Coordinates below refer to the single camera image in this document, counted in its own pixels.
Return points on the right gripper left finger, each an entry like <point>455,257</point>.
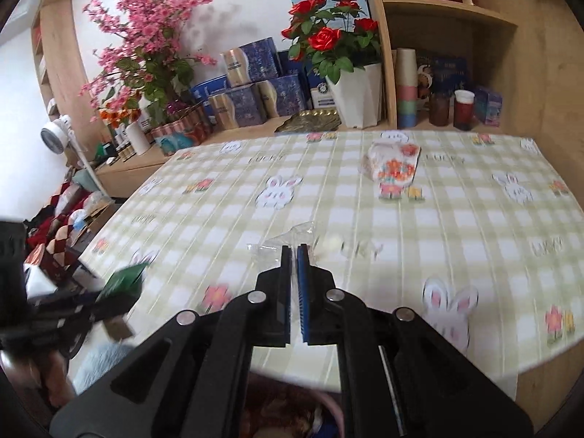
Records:
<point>274,318</point>

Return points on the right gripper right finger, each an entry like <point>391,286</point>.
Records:
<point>320,319</point>

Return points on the clear plastic wrapper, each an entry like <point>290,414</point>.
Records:
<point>266,255</point>

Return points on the gold green snack wrapper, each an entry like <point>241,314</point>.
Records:
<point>117,298</point>

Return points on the brown trash bin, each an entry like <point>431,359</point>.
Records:
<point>278,409</point>

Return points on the left hand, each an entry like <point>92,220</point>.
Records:
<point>46,371</point>

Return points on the blue fluffy slipper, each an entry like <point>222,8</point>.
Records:
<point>98,362</point>

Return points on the floral plastic snack bag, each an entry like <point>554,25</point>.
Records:
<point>391,166</point>

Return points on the checkered rabbit tablecloth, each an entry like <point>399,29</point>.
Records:
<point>487,243</point>

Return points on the white desk fan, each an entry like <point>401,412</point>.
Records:
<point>58,134</point>

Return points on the gold foil chocolate tray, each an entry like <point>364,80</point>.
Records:
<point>311,121</point>

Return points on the striped flower basket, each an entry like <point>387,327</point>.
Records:
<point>191,128</point>

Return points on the blue gold box lower left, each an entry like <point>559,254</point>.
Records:
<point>238,107</point>

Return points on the blue gold box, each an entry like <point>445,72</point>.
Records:
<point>251,63</point>
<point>238,107</point>
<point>282,96</point>

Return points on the blue gold box lower right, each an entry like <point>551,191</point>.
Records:
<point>282,96</point>

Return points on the orange flowers white vase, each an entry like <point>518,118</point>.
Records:
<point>126,129</point>

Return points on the dark brown cup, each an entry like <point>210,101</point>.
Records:
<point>439,109</point>

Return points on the blue gold box upper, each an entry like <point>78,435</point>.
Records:
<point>251,63</point>

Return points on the red cup white rim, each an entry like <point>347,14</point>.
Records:
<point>463,109</point>

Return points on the red rose plant white pot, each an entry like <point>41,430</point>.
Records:
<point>357,93</point>

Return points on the small blue purple box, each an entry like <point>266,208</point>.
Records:
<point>487,106</point>

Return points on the stack of pastel cups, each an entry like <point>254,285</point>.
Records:
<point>407,87</point>

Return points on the pink blossom artificial plant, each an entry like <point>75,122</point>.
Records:
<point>146,70</point>

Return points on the wooden shelf unit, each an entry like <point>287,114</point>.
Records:
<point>501,41</point>

